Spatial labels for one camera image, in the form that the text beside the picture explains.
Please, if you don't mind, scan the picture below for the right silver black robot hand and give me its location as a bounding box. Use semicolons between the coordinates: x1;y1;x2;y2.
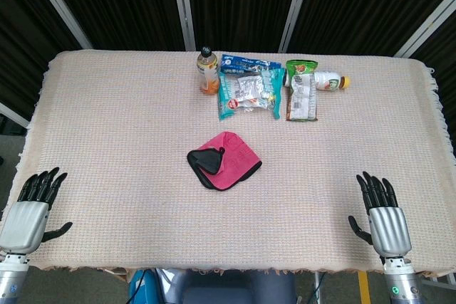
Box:
348;170;413;258

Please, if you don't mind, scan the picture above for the blue plastic object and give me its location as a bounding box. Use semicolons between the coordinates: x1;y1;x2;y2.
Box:
128;268;161;304

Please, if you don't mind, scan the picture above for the metal table leg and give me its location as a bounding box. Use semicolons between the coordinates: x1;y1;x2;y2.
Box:
313;271;327;304

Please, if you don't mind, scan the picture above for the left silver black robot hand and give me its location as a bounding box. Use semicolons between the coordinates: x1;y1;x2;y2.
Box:
0;167;74;256

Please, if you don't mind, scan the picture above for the white partition post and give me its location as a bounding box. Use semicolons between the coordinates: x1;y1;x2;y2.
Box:
0;101;30;129
24;0;94;51
169;0;197;51
277;0;316;53
393;0;456;58

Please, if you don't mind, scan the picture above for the orange juice bottle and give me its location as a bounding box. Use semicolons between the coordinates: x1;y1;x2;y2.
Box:
197;46;219;95

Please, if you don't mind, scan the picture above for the pink black-edged cloth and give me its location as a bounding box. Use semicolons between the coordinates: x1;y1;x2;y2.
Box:
186;131;264;192

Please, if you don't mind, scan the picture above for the thin black cable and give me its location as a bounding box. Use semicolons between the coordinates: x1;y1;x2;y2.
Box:
127;270;147;304

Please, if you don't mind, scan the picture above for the beige woven tablecloth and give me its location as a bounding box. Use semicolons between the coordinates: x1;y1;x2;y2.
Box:
0;50;456;278

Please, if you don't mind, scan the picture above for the teal clear snack bag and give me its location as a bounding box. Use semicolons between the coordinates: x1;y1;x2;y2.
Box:
217;68;286;122

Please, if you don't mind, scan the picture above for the white bottle yellow cap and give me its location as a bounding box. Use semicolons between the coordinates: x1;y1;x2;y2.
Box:
283;70;351;91

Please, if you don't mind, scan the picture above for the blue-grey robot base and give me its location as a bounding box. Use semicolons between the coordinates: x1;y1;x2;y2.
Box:
156;268;299;304

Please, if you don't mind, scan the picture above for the blue snack packet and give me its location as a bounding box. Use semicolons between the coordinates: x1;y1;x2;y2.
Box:
219;53;282;73

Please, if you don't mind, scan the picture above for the green snack bag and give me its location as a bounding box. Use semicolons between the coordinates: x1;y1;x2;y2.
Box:
284;59;319;122

